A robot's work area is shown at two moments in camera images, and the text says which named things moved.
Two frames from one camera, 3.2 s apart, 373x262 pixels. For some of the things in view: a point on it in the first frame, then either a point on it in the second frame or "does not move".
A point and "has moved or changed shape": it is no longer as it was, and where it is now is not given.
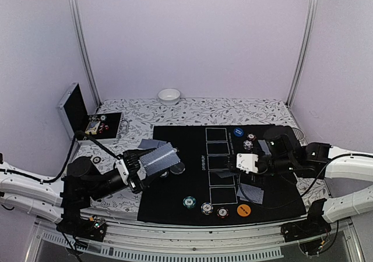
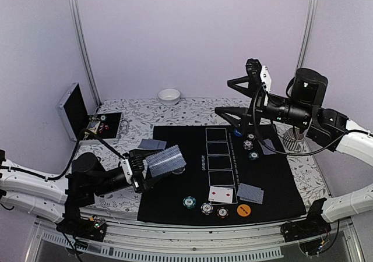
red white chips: x=222 y=212 does not move
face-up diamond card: x=224 y=174 -> x=221 y=194
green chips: x=189 y=202 does not move
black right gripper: x=233 y=169 -> x=258 y=98
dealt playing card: x=254 y=194 does not move
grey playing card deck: x=159 y=159 has moved or changed shape
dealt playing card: x=151 y=144 does not move
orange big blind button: x=243 y=210 does not move
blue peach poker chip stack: x=207 y=208 does not move
